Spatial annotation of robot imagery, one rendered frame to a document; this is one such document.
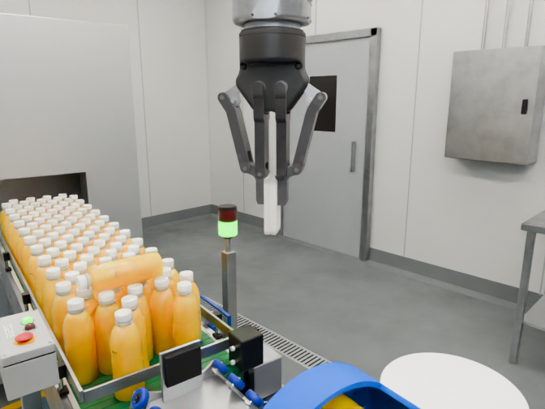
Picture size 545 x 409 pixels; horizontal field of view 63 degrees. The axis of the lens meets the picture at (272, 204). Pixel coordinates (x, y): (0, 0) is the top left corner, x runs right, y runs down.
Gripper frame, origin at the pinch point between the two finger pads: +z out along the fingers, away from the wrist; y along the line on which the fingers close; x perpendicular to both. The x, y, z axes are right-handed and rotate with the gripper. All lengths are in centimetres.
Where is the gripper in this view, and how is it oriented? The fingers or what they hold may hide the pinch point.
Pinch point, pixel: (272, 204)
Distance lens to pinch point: 54.7
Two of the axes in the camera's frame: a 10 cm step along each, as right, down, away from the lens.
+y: 9.8, 0.5, -2.0
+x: 2.1, -2.3, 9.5
